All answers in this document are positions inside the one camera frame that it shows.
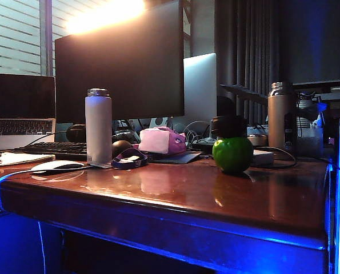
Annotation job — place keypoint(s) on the green apple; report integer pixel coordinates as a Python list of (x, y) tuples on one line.
[(232, 155)]

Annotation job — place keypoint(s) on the white thermos bottle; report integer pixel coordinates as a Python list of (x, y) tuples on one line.
[(98, 128)]

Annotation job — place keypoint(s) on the grey metal thermos bottle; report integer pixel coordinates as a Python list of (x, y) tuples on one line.
[(279, 120)]

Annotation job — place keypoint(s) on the pink plush tissue box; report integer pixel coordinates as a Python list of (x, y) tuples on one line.
[(155, 140)]

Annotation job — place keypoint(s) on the dark flat pad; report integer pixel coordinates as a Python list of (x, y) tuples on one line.
[(184, 157)]

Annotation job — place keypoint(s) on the white power strip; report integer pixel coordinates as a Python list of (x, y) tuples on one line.
[(202, 140)]

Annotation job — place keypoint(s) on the dark round ball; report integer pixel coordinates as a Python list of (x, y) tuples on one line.
[(120, 145)]

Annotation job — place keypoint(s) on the purple wristband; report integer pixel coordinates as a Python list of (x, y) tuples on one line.
[(121, 163)]

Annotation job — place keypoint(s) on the silver monitor back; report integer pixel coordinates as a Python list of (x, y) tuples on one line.
[(199, 88)]

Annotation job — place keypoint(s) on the large black monitor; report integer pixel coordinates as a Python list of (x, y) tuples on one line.
[(119, 74)]

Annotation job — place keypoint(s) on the round metal tin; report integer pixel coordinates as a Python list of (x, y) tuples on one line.
[(258, 140)]

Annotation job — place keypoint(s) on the black round speaker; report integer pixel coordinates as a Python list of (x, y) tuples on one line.
[(76, 132)]

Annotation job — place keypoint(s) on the white power adapter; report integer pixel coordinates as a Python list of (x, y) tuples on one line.
[(262, 157)]

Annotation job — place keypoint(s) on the black keyboard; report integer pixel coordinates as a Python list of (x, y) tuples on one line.
[(55, 148)]

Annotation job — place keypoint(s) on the white computer mouse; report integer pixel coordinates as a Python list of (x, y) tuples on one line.
[(56, 166)]

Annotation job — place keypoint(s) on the clear plastic container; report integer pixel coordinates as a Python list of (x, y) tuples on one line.
[(309, 141)]

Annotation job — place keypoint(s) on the white paper notebook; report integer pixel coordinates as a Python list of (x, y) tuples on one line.
[(18, 158)]

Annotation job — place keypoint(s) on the open silver laptop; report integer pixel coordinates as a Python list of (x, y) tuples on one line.
[(18, 114)]

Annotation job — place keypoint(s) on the black shelf board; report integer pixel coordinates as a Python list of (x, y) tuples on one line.
[(321, 84)]

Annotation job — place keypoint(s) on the white window blinds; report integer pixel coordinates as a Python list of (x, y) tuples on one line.
[(12, 34)]

